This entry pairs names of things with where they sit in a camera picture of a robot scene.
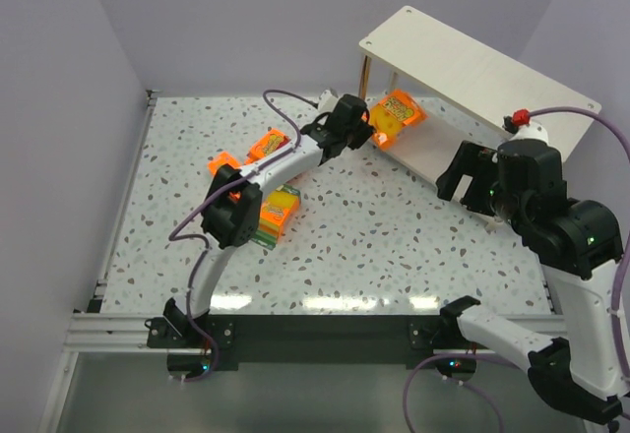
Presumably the Scrub Daddy yellow sponge box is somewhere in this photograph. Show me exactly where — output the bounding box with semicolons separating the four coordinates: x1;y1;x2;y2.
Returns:
368;90;427;151

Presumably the Sponge Daddy multipack box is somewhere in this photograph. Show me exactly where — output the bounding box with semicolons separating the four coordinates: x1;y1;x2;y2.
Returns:
252;184;301;249

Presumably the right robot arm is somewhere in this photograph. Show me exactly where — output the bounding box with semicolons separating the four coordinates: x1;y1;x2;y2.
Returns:
437;139;629;425

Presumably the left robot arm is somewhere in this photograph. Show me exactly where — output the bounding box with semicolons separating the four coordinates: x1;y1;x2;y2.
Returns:
163;94;374;339

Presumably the white two-tier shelf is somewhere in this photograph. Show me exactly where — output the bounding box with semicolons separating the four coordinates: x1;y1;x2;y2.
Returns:
358;6;601;185

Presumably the pink Scrub Mommy box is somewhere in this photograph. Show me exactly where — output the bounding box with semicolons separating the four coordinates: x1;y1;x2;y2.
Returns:
245;129;290;164

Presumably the orange sponge box backside up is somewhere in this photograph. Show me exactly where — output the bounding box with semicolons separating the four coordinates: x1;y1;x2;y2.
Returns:
207;152;242;198

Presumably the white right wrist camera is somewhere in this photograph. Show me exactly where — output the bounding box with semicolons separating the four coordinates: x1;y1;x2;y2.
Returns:
503;109;549;144

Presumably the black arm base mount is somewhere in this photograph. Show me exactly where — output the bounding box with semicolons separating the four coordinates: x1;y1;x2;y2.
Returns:
147;313;493;373

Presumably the aluminium frame rail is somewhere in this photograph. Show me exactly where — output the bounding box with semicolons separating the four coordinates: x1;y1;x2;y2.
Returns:
64;90;160;352

